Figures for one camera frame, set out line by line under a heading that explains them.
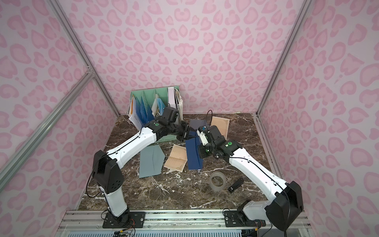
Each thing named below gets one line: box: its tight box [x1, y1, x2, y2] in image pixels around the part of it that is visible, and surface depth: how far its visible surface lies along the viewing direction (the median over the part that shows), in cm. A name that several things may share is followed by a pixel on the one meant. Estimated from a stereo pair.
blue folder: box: [156, 97, 166, 117], surface depth 94 cm
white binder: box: [167, 86, 177, 110], surface depth 97 cm
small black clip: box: [227, 177, 245, 194], surface depth 84 cm
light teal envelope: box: [139, 144, 166, 179], surface depth 94 cm
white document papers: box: [126, 94, 144, 131], surface depth 90 cm
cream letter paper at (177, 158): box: [163, 143, 188, 173], surface depth 96 cm
